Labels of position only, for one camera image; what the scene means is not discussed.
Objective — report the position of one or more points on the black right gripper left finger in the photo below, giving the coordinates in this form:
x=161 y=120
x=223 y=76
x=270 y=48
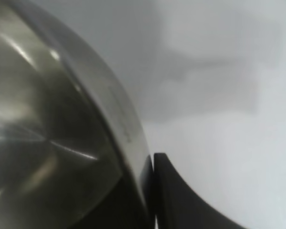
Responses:
x=114 y=210

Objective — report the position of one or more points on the stainless steel mixing bowl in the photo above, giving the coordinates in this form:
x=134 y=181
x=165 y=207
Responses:
x=50 y=107

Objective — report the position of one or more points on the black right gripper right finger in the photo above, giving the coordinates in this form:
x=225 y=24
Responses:
x=176 y=205

